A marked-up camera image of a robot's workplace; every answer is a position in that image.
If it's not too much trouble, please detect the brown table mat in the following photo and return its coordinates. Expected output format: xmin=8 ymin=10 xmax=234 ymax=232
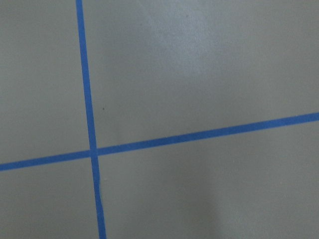
xmin=0 ymin=0 xmax=319 ymax=239

